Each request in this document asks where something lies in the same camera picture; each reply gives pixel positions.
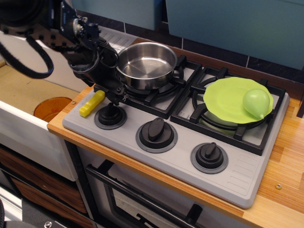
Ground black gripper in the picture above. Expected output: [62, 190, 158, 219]
[70, 45, 126, 105]

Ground yellow toy corn cob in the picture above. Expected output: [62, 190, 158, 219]
[79, 90, 105, 117]

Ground stainless steel pot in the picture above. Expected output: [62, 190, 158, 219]
[116, 42, 178, 90]

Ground small green toy pear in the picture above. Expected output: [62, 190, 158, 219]
[243, 89, 270, 119]

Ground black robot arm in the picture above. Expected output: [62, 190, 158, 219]
[0, 0, 128, 105]

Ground left black stove knob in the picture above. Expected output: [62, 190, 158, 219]
[94, 103, 127, 130]

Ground black stove knob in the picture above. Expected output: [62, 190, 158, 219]
[190, 142, 228, 174]
[94, 103, 127, 130]
[135, 117, 178, 153]

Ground grey toy stove top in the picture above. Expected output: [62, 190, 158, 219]
[62, 86, 275, 208]

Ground middle black stove knob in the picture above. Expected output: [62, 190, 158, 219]
[135, 117, 178, 153]

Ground light green plastic plate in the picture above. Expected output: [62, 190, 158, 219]
[203, 77, 274, 124]

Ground right black stove knob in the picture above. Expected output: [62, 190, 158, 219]
[190, 142, 228, 174]

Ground left black burner grate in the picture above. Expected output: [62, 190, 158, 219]
[93, 55, 203, 120]

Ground black burner grate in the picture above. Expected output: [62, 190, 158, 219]
[171, 66, 289, 155]
[93, 55, 203, 120]

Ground white toy sink unit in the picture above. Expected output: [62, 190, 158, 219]
[0, 48, 86, 181]

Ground wooden drawer fronts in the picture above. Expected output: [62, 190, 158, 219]
[0, 145, 94, 228]

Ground right black burner grate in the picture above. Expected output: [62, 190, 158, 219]
[171, 66, 289, 155]

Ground oven door with black handle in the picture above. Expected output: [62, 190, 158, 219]
[85, 160, 246, 228]

